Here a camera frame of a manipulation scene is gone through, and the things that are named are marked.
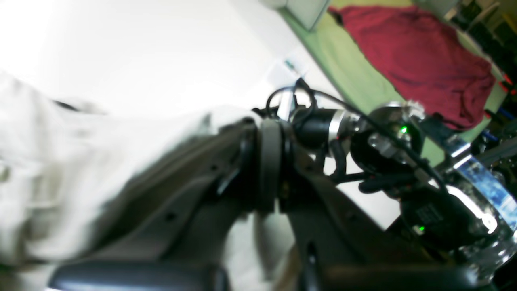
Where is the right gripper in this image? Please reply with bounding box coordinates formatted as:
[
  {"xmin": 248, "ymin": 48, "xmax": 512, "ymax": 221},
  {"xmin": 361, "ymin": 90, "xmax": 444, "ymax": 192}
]
[{"xmin": 253, "ymin": 79, "xmax": 360, "ymax": 156}]

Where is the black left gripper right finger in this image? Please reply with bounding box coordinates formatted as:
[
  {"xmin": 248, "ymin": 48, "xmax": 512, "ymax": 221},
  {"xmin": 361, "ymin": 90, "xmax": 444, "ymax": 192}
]
[{"xmin": 269, "ymin": 120, "xmax": 492, "ymax": 291}]

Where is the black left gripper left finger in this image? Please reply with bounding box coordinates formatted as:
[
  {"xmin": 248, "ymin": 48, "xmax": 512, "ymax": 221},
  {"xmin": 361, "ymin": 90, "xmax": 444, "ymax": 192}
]
[{"xmin": 48, "ymin": 118, "xmax": 271, "ymax": 291}]

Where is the beige t-shirt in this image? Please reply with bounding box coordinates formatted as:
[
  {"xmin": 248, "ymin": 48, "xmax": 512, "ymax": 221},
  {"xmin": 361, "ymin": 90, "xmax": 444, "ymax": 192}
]
[{"xmin": 0, "ymin": 71, "xmax": 299, "ymax": 291}]

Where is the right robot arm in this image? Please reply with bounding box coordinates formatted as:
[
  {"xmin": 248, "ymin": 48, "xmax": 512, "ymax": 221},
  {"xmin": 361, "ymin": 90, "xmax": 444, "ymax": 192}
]
[{"xmin": 253, "ymin": 79, "xmax": 516, "ymax": 283}]

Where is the white plastic bin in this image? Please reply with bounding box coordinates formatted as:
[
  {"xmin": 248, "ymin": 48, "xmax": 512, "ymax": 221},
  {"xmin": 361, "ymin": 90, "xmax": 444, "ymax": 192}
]
[{"xmin": 260, "ymin": 0, "xmax": 331, "ymax": 31}]

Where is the red cloth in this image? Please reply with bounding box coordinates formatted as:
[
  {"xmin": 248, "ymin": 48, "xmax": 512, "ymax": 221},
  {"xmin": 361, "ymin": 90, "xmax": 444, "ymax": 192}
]
[{"xmin": 328, "ymin": 5, "xmax": 496, "ymax": 131}]

